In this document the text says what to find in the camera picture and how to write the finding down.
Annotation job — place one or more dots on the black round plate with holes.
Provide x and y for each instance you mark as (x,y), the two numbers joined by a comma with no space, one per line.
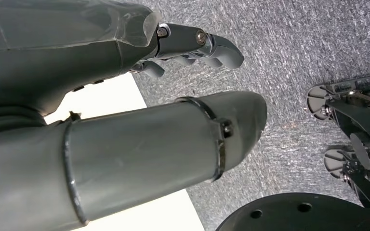
(300,220)

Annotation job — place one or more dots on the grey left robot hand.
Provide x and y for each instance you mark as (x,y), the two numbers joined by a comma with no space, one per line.
(44,63)

